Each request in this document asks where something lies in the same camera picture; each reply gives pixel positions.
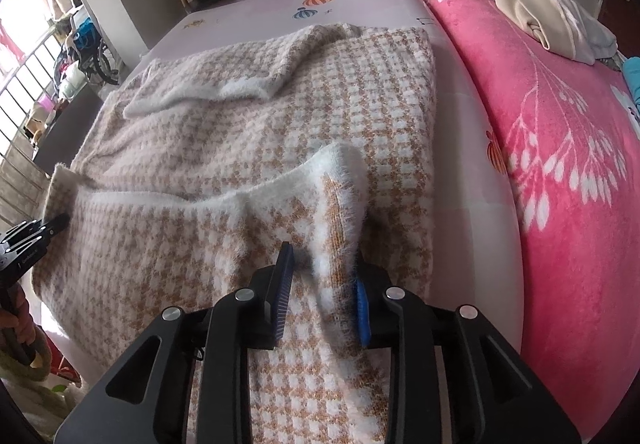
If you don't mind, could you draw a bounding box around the light grey cloth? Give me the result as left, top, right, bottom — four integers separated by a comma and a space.
550, 0, 618, 65

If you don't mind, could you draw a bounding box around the wheelchair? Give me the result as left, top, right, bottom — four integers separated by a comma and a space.
75, 21, 121, 87

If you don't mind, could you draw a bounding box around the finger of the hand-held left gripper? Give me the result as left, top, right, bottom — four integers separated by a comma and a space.
34, 213, 71, 240

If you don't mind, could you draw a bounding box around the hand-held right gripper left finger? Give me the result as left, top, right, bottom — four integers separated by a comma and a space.
52, 241, 296, 444

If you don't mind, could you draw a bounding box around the teal cloth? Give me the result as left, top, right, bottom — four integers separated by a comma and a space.
622, 59, 640, 125

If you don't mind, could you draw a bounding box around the metal window railing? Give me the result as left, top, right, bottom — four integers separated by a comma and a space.
0, 31, 76, 235

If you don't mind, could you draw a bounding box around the person's left hand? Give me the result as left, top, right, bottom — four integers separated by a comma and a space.
0, 291, 51, 370

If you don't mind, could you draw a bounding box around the pink floral blanket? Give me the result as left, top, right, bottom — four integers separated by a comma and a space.
402, 0, 640, 435

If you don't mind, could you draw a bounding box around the beige houndstooth coat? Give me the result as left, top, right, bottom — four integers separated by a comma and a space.
31, 23, 441, 444

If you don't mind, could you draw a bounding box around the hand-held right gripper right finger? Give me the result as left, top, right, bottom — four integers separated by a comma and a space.
352, 269, 583, 444

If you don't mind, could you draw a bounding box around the beige clothes pile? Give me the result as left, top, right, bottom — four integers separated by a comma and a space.
440, 0, 596, 60

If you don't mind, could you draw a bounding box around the dark cabinet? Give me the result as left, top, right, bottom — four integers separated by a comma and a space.
32, 84, 103, 162

